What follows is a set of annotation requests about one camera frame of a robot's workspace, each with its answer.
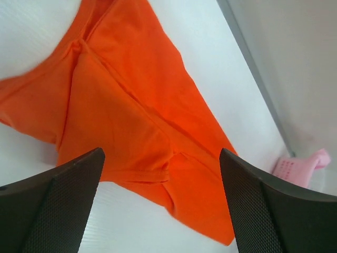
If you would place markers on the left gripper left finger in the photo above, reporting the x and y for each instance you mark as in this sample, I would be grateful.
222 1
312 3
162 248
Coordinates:
48 212

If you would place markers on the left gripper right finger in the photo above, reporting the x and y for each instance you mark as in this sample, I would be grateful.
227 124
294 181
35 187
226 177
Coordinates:
269 214

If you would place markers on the orange t shirt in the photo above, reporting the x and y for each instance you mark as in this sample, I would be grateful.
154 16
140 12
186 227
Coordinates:
117 82

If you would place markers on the white plastic basket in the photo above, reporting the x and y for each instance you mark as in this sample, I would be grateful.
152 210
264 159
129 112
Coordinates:
296 171

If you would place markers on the pink t shirt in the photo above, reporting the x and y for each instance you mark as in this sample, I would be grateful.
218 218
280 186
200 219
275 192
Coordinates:
322 159

